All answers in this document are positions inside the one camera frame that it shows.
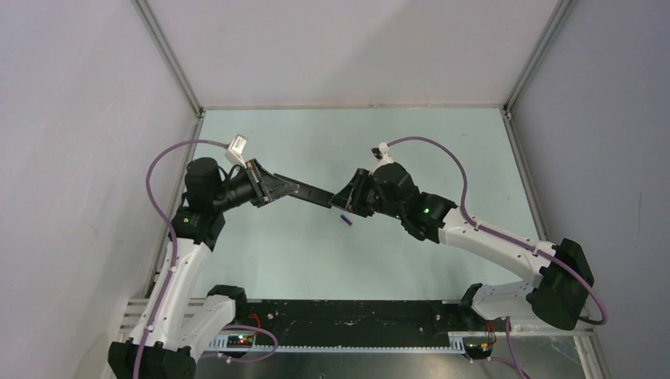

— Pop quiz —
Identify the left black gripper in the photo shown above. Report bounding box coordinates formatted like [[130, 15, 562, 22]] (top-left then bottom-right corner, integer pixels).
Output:
[[212, 159, 298, 212]]

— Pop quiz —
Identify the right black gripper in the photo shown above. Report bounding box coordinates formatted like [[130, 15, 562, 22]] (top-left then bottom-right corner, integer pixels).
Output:
[[329, 167, 404, 220]]

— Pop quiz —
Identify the black remote control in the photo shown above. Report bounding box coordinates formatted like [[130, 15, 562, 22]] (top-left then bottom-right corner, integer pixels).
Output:
[[275, 174, 334, 208]]

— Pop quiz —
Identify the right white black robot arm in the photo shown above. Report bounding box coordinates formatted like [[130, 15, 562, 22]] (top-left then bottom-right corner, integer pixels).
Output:
[[330, 163, 594, 330]]

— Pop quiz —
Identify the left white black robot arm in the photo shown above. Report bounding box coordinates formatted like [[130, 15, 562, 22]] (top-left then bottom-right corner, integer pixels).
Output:
[[107, 158, 299, 378]]

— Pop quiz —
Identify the blue purple battery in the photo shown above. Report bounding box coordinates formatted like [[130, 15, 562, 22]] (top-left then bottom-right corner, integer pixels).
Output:
[[340, 215, 353, 227]]

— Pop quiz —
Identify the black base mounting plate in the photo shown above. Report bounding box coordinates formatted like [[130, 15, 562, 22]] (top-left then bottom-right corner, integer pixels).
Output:
[[243, 299, 473, 348]]

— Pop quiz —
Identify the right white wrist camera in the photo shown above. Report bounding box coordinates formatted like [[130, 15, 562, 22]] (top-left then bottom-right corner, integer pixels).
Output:
[[371, 142, 394, 174]]

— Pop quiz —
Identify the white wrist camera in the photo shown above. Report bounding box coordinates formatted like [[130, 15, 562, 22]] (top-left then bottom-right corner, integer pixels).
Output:
[[371, 142, 394, 174], [225, 134, 247, 167]]

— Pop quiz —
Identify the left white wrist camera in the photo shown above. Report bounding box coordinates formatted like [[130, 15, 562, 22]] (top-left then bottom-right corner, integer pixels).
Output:
[[225, 134, 247, 167]]

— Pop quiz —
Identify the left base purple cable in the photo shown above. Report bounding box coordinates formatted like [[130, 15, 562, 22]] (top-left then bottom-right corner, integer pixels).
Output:
[[198, 325, 280, 365]]

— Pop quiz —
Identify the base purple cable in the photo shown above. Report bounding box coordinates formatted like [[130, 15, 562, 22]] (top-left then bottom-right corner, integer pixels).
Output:
[[471, 313, 529, 379], [198, 325, 280, 365]]

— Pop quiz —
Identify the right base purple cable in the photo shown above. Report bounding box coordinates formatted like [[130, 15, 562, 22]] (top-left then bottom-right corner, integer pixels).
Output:
[[471, 313, 529, 379]]

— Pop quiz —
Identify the aluminium frame rail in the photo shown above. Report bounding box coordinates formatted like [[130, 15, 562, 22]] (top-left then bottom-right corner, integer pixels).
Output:
[[117, 298, 595, 357]]

